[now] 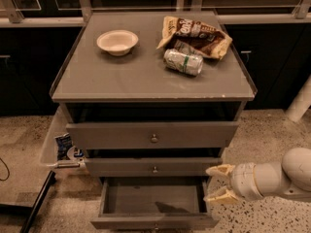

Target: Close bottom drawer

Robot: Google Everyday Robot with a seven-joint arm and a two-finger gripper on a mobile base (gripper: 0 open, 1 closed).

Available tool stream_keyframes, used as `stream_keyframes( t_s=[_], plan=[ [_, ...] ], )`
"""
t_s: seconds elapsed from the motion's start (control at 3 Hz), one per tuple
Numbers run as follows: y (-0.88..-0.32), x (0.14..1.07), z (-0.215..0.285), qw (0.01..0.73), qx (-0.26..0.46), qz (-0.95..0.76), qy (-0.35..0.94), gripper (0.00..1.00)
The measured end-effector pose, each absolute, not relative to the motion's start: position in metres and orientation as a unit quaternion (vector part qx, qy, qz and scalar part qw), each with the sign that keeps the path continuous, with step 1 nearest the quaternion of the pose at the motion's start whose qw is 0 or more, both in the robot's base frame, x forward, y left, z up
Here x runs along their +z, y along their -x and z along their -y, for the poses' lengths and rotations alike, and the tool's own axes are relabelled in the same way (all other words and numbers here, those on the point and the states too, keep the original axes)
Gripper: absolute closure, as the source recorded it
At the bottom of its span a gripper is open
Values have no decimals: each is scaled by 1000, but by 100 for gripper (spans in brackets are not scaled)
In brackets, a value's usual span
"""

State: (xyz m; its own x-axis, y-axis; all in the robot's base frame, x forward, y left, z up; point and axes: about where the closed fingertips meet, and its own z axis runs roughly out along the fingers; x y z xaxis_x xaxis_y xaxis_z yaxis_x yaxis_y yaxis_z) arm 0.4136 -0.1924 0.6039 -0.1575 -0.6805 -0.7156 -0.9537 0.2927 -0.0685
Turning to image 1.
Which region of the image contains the grey top drawer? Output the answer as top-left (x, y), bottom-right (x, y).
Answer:
top-left (66, 121), bottom-right (238, 150)

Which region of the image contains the brown chip bag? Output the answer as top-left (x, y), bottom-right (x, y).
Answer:
top-left (157, 17), bottom-right (232, 59)

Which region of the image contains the black floor bar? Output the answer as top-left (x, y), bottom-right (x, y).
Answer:
top-left (19, 171), bottom-right (55, 233)

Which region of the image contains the grey middle drawer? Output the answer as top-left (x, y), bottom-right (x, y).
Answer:
top-left (85, 157), bottom-right (222, 177)

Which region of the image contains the grey drawer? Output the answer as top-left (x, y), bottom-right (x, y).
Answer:
top-left (91, 177), bottom-right (218, 230)
top-left (85, 157), bottom-right (222, 177)
top-left (66, 121), bottom-right (238, 150)

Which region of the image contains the grey bottom drawer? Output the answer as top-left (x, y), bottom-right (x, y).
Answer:
top-left (91, 177), bottom-right (218, 230)

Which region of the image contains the clear plastic bin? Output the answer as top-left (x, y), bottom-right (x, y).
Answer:
top-left (40, 107), bottom-right (87, 175)

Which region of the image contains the white cylindrical post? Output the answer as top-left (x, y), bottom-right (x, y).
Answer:
top-left (286, 75), bottom-right (311, 122)

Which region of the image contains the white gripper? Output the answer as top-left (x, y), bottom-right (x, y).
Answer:
top-left (204, 162), bottom-right (263, 205)

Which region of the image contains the white paper bowl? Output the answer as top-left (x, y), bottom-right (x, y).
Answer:
top-left (96, 30), bottom-right (139, 56)

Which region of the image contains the blue snack packet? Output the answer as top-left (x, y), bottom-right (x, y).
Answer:
top-left (54, 133), bottom-right (84, 160)

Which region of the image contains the silver green soda can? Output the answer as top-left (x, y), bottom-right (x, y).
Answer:
top-left (163, 49), bottom-right (203, 77)

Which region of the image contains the black cable on floor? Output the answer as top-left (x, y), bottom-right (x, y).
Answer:
top-left (0, 157), bottom-right (11, 182)

